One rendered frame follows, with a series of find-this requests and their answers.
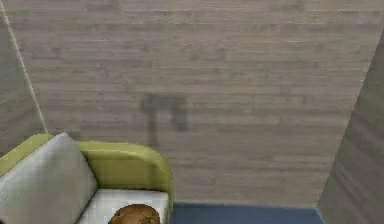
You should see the brown round object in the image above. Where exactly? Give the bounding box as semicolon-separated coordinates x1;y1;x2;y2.
107;203;162;224

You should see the green sofa with grey cushions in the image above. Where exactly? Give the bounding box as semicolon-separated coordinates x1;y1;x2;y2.
0;131;176;224

